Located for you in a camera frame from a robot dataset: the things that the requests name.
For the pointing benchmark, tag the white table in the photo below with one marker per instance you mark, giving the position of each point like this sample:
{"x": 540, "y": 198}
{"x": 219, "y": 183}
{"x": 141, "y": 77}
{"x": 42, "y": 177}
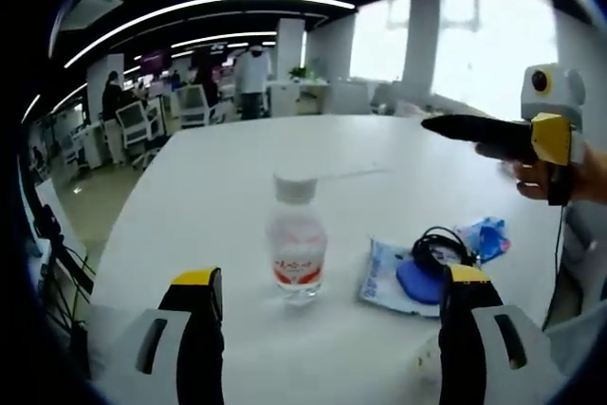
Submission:
{"x": 237, "y": 168}

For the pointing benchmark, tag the long ceiling light strip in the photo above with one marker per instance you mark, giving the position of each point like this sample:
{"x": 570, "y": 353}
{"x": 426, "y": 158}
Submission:
{"x": 213, "y": 3}

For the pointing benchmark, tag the purple wall screen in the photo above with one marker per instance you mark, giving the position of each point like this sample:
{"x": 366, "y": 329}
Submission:
{"x": 152, "y": 61}

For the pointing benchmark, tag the large window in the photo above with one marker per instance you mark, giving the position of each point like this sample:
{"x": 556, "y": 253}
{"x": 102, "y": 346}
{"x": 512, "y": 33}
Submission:
{"x": 379, "y": 40}
{"x": 493, "y": 49}

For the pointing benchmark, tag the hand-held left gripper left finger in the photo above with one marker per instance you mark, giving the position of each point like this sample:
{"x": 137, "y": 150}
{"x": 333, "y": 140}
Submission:
{"x": 199, "y": 334}

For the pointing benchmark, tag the green potted plant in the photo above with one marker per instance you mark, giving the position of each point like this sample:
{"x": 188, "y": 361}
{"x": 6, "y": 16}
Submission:
{"x": 302, "y": 73}

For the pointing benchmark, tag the white cabinet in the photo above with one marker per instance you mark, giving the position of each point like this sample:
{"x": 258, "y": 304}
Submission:
{"x": 299, "y": 97}

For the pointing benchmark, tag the clear plastic bottle red label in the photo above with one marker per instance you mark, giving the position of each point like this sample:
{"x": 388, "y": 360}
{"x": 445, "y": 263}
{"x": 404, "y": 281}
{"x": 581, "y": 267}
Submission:
{"x": 296, "y": 244}

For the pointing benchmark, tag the clear pouch with blue pad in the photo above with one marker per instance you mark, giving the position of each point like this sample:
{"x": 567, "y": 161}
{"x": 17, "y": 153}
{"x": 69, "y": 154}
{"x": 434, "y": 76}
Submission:
{"x": 379, "y": 277}

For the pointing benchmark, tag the ceiling air conditioner panel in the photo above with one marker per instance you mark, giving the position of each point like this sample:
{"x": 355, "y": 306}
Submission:
{"x": 92, "y": 9}

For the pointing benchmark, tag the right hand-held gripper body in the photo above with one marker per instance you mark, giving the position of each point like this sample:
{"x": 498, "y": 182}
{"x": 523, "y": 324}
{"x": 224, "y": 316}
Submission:
{"x": 555, "y": 97}

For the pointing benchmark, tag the blue printed packet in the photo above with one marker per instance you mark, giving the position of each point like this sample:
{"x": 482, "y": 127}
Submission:
{"x": 491, "y": 239}

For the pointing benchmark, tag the person's right hand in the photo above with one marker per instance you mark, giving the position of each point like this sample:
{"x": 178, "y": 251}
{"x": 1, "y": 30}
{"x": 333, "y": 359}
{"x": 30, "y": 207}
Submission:
{"x": 531, "y": 182}

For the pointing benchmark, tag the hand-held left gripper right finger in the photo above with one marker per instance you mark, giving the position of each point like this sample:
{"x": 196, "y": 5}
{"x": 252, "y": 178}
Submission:
{"x": 465, "y": 329}

